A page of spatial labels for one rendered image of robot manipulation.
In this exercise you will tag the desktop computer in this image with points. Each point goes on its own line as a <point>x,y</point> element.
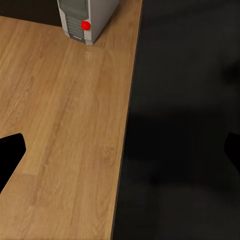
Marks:
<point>83,20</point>

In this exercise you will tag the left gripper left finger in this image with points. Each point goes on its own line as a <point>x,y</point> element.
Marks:
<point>12,149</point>

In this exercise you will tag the desk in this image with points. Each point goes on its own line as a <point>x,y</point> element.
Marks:
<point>175,180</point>

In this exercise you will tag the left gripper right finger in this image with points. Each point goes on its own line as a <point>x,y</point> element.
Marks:
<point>232,149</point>

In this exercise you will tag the cabinet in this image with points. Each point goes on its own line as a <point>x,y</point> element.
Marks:
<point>39,11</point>

